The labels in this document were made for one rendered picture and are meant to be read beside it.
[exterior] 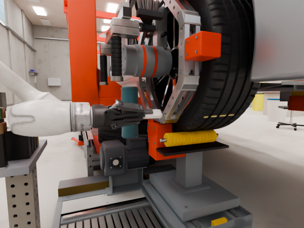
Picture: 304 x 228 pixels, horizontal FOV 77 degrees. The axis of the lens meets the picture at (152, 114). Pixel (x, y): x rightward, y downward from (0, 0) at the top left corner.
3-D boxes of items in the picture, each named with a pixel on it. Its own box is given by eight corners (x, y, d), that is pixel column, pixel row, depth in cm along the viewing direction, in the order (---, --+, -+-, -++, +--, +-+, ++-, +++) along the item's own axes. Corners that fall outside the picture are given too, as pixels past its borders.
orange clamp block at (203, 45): (203, 61, 65) (221, 57, 57) (183, 60, 63) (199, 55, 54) (203, 40, 65) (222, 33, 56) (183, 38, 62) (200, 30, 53)
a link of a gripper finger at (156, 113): (141, 111, 66) (141, 109, 66) (159, 110, 69) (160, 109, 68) (143, 117, 64) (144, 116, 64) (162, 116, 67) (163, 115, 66)
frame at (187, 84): (198, 130, 67) (203, -36, 61) (182, 131, 65) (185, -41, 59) (146, 114, 118) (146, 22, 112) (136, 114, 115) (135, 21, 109)
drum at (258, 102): (266, 111, 768) (267, 93, 760) (257, 111, 754) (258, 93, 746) (257, 110, 810) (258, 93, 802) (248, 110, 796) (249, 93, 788)
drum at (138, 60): (173, 77, 84) (173, 44, 82) (125, 75, 76) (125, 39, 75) (160, 78, 97) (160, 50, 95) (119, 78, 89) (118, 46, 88)
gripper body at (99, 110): (91, 134, 60) (121, 131, 63) (92, 117, 54) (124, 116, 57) (90, 115, 64) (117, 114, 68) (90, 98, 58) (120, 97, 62)
